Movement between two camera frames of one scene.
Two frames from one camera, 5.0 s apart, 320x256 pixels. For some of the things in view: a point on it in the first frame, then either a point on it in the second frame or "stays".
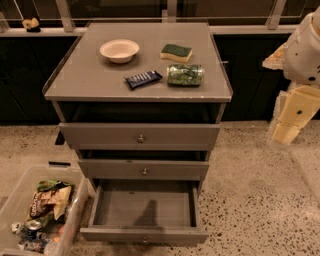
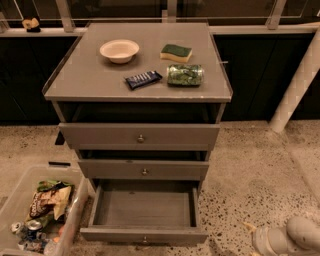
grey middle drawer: [144, 169] stays
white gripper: [302, 56] to [261, 239]
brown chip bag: [46, 201] stays
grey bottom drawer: [144, 211] stays
